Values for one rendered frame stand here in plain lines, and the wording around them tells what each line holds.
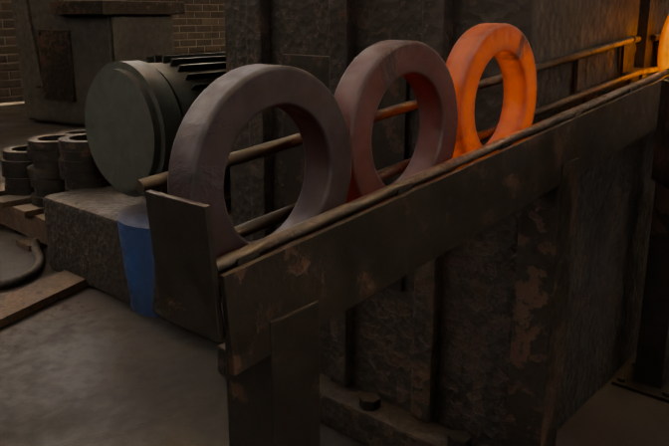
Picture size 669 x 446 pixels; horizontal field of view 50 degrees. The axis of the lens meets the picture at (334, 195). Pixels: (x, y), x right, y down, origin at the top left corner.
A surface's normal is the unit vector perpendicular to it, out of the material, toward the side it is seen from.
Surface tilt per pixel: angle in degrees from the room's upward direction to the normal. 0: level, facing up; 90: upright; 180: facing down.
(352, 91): 60
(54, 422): 0
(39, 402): 0
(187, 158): 71
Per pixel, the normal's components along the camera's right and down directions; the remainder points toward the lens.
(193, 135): -0.58, -0.33
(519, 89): -0.65, 0.36
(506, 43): 0.75, 0.17
